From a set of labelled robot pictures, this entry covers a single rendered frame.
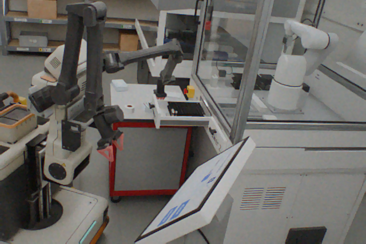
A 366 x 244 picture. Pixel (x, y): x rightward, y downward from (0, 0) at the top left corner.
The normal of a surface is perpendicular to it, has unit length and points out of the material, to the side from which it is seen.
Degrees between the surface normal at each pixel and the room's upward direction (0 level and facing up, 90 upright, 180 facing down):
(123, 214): 0
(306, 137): 90
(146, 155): 90
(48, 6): 88
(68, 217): 0
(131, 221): 0
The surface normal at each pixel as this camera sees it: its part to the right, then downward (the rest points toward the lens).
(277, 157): 0.20, 0.44
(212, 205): 0.67, -0.51
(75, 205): 0.12, -0.90
